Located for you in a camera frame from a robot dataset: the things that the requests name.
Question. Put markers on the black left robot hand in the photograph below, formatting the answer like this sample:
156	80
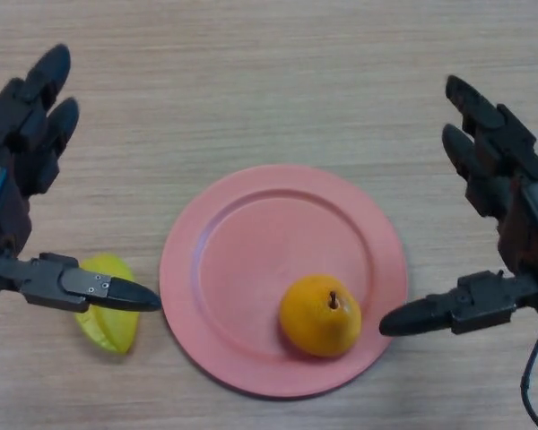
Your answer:
4	215

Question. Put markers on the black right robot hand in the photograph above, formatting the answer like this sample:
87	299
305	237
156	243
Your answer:
524	237

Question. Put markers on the yellow orange pear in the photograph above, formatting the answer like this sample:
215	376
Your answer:
318	322

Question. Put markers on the pink round plate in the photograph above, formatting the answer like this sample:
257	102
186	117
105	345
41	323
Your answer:
251	251

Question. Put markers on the yellow starfruit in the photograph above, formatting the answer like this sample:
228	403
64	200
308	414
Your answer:
107	331

